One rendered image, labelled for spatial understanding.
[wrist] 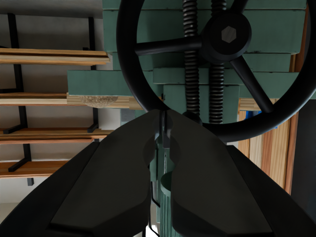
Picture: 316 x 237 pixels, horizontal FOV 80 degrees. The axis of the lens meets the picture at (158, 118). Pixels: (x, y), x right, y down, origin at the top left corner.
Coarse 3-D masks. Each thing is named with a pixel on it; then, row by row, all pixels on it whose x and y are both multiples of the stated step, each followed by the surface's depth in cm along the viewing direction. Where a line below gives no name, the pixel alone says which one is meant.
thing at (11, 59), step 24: (0, 48) 210; (0, 96) 219; (24, 96) 222; (48, 96) 225; (24, 120) 268; (96, 120) 279; (24, 144) 274; (0, 168) 252; (24, 168) 253; (48, 168) 254
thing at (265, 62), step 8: (112, 56) 44; (144, 56) 43; (152, 56) 43; (160, 56) 43; (168, 56) 43; (176, 56) 43; (248, 56) 42; (256, 56) 42; (264, 56) 42; (272, 56) 42; (280, 56) 42; (288, 56) 42; (144, 64) 44; (152, 64) 44; (160, 64) 43; (168, 64) 43; (176, 64) 43; (184, 64) 43; (208, 64) 43; (224, 64) 43; (248, 64) 43; (256, 64) 43; (264, 64) 43; (272, 64) 42; (280, 64) 42; (288, 64) 42
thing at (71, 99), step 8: (72, 96) 61; (120, 96) 61; (128, 96) 61; (72, 104) 62; (80, 104) 62; (112, 104) 61; (120, 104) 61; (128, 104) 61; (240, 104) 60; (248, 104) 60
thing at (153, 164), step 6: (156, 144) 89; (156, 150) 82; (156, 156) 83; (150, 162) 83; (156, 162) 83; (150, 168) 84; (156, 168) 84; (150, 174) 84; (156, 174) 84; (150, 180) 85; (156, 180) 85
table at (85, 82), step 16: (80, 80) 45; (96, 80) 45; (112, 80) 45; (160, 80) 35; (176, 80) 35; (208, 80) 34; (224, 80) 34; (240, 80) 34; (272, 80) 43; (288, 80) 43; (160, 96) 45; (240, 96) 44; (272, 96) 44
